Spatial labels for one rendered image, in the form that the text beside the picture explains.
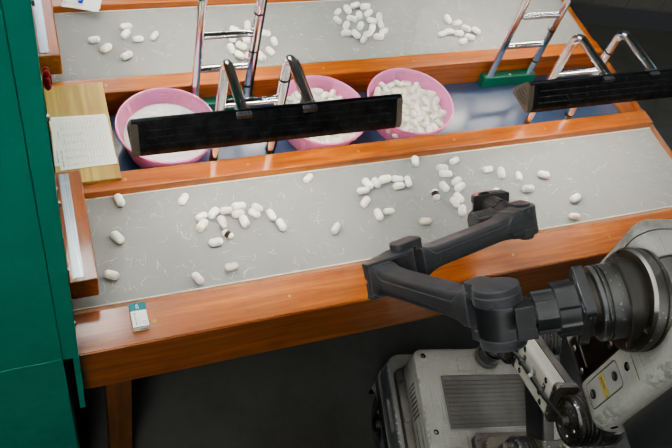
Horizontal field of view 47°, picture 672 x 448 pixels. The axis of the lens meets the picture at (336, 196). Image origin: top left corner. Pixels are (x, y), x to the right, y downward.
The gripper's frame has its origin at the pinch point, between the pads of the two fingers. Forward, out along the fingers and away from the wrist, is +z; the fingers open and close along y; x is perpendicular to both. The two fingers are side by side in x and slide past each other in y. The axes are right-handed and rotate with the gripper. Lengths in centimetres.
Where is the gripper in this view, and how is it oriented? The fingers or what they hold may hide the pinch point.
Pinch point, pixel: (473, 197)
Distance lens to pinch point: 207.0
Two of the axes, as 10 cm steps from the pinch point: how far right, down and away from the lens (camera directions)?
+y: -9.4, 1.2, -3.1
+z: -3.3, -2.5, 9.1
